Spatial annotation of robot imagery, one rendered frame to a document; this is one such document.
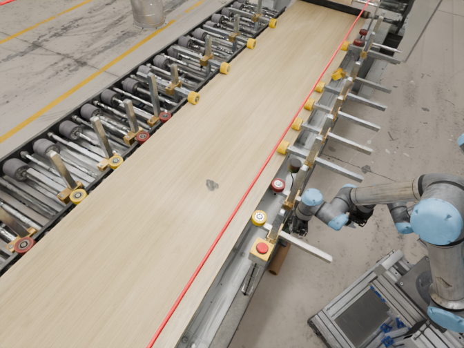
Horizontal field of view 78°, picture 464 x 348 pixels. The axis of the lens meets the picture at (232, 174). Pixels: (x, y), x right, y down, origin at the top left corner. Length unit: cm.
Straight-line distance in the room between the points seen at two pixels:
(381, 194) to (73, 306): 130
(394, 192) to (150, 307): 106
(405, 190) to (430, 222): 20
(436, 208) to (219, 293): 111
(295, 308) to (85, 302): 147
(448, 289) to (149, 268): 113
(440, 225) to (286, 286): 159
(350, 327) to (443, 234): 136
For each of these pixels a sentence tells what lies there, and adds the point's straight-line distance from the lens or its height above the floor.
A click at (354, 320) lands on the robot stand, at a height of 21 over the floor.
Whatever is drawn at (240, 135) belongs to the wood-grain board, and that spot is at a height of 90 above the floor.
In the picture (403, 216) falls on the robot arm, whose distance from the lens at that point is 146.
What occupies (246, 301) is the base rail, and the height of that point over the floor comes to 70.
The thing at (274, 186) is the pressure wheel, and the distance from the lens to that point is 164.
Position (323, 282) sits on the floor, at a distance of 247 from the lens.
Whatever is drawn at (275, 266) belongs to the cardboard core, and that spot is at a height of 8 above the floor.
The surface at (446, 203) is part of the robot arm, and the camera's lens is 96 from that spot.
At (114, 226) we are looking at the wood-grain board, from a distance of 155.
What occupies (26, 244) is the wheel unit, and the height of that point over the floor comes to 90.
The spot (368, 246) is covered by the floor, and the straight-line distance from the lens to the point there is 276.
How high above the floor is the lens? 221
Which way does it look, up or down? 52 degrees down
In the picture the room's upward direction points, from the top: 6 degrees clockwise
